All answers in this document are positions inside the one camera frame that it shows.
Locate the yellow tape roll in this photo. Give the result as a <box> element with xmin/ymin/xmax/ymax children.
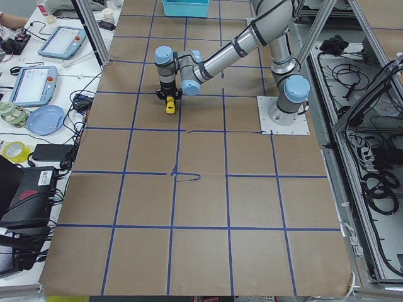
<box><xmin>1</xmin><ymin>142</ymin><xmax>31</xmax><ymax>164</ymax></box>

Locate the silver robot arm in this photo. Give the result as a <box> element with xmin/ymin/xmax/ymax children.
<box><xmin>154</xmin><ymin>0</ymin><xmax>310</xmax><ymax>126</ymax></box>

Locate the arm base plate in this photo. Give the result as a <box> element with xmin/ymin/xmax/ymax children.
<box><xmin>257</xmin><ymin>96</ymin><xmax>310</xmax><ymax>135</ymax></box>

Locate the black electronics box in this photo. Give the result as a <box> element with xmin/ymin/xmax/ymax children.
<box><xmin>1</xmin><ymin>166</ymin><xmax>59</xmax><ymax>230</ymax></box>

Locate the light blue plastic bin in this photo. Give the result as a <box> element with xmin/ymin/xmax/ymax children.
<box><xmin>162</xmin><ymin>0</ymin><xmax>210</xmax><ymax>18</ymax></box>

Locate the light blue plate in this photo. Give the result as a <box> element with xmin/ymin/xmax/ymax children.
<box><xmin>26</xmin><ymin>105</ymin><xmax>65</xmax><ymax>136</ymax></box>

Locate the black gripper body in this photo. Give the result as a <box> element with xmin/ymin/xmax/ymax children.
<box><xmin>156</xmin><ymin>89</ymin><xmax>183</xmax><ymax>101</ymax></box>

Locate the teach pendant tablet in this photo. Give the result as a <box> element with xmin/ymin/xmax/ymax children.
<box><xmin>37</xmin><ymin>26</ymin><xmax>86</xmax><ymax>60</ymax></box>
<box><xmin>9</xmin><ymin>66</ymin><xmax>58</xmax><ymax>107</ymax></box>

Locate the aluminium frame post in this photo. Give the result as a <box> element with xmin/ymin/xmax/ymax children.
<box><xmin>71</xmin><ymin>0</ymin><xmax>110</xmax><ymax>67</ymax></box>

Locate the upper teach pendant tablet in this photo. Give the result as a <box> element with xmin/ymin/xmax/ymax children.
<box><xmin>37</xmin><ymin>26</ymin><xmax>86</xmax><ymax>60</ymax></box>

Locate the lower teach pendant tablet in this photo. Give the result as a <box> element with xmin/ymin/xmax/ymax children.
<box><xmin>9</xmin><ymin>66</ymin><xmax>58</xmax><ymax>107</ymax></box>

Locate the yellow toy beetle car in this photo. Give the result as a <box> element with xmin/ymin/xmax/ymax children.
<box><xmin>166</xmin><ymin>96</ymin><xmax>176</xmax><ymax>115</ymax></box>

